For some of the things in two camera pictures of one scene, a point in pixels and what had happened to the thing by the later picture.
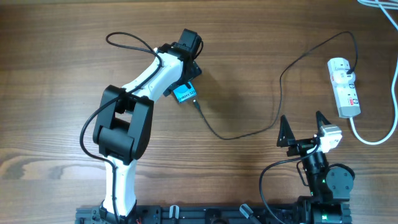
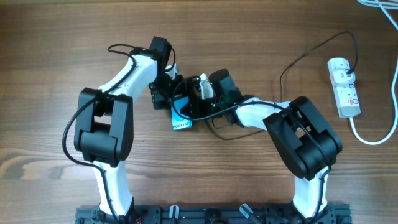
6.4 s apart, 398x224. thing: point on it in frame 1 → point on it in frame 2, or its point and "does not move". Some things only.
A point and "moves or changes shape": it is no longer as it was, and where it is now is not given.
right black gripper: (286, 139) → (196, 103)
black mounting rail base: (193, 214) does not move
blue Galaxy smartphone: (183, 93) moves or changes shape
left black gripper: (194, 71) → (157, 98)
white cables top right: (384, 4) does not move
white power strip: (345, 95) does not move
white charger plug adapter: (341, 77) does not move
